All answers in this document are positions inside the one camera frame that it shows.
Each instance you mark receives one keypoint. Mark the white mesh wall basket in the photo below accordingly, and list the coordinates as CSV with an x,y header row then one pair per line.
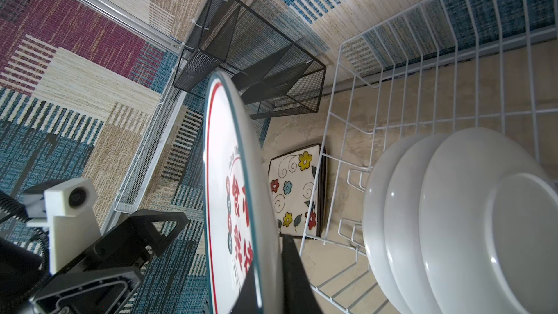
x,y
144,163

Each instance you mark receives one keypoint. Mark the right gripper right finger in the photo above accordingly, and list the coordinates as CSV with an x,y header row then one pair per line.
x,y
298,294

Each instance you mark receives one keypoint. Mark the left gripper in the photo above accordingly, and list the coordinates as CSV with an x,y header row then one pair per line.
x,y
104,277

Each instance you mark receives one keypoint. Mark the white wire dish rack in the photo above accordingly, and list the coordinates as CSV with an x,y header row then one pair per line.
x,y
436,67

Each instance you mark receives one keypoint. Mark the white round plate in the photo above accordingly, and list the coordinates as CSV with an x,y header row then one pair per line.
x,y
373,219
409,159
488,227
240,229

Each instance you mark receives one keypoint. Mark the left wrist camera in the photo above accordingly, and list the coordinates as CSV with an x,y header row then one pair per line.
x,y
63,208

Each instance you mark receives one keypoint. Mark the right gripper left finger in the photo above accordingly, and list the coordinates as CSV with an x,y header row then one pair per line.
x,y
246,302

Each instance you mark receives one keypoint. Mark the black wire shelf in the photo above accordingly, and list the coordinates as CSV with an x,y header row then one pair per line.
x,y
274,75

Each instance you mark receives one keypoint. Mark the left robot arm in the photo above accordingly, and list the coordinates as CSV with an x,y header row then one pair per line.
x,y
23,272

